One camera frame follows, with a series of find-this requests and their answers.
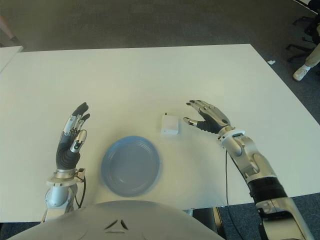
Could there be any blue round plate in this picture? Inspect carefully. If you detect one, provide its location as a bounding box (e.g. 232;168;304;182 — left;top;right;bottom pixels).
100;135;162;198

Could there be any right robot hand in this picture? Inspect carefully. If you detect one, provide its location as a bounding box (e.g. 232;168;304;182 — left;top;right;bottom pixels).
183;99;231;136

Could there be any dark table frame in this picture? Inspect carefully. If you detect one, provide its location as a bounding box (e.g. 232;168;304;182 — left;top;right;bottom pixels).
188;206;224;237

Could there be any black office chair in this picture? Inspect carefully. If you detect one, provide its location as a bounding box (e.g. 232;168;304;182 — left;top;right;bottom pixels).
286;16;320;64

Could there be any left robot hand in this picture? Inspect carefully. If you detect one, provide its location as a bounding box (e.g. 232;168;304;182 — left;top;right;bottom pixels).
55;101;91;171

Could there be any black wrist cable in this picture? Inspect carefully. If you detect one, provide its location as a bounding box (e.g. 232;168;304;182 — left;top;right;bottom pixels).
224;149;230;207
74;173;88;209

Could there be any neighbouring white table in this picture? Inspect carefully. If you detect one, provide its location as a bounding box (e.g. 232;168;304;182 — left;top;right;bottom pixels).
0;45;24;74

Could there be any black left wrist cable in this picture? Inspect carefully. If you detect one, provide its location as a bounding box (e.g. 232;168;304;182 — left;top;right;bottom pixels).
74;173;88;209

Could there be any white shoe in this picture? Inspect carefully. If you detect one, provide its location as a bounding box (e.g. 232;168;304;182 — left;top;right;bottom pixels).
292;63;312;82

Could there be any bare person leg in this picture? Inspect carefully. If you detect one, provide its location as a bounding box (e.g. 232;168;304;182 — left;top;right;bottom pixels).
0;15;14;39

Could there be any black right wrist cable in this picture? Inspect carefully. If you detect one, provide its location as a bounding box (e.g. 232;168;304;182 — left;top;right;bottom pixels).
224;149;230;207

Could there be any white charger block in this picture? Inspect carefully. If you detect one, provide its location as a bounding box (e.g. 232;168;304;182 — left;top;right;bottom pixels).
160;112;181;138

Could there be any grey robot torso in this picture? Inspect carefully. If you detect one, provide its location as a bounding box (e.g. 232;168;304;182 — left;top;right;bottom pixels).
7;199;226;240

